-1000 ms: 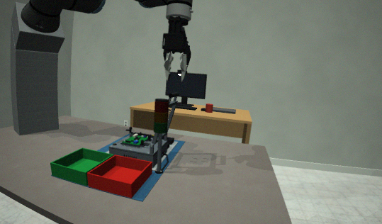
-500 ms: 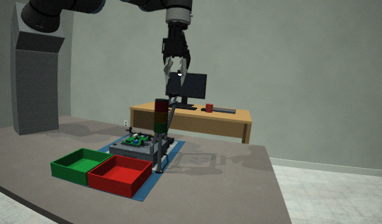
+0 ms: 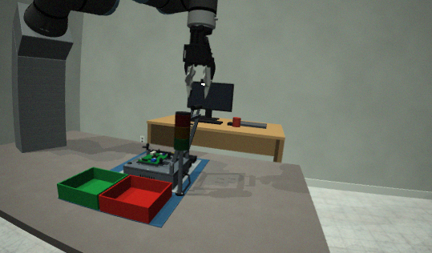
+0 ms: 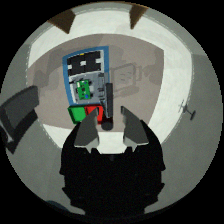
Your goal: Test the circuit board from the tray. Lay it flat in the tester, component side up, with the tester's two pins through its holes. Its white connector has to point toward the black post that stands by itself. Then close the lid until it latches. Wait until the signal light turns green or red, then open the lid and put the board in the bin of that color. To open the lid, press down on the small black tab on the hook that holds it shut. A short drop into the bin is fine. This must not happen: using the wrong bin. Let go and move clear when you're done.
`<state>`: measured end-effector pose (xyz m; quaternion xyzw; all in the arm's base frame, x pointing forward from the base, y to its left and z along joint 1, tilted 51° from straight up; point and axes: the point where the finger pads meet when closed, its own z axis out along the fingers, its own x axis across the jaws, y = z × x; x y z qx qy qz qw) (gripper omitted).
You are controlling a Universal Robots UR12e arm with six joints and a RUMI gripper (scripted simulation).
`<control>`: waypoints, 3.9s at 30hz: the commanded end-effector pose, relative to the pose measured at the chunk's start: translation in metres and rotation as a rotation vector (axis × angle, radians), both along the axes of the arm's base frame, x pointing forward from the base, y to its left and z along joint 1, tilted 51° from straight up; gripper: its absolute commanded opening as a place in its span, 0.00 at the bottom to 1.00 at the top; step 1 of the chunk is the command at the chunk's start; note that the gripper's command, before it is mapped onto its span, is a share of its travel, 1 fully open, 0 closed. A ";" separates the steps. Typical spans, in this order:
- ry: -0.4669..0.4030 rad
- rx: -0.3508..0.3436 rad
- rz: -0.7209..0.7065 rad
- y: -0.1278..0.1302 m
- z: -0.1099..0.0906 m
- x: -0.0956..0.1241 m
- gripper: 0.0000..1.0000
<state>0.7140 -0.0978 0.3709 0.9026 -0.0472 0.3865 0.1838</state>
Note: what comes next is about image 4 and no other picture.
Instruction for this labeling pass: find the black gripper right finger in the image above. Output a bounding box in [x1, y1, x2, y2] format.
[121, 106, 166, 171]

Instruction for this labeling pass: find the green circuit board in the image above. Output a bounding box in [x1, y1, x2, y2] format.
[77, 80, 91, 100]

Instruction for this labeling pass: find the red open-top bin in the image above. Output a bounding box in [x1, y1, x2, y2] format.
[84, 104, 103, 125]

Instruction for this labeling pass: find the green bin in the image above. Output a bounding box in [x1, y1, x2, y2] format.
[67, 104, 86, 124]

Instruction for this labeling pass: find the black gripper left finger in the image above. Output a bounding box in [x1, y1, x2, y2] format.
[59, 107, 100, 175]

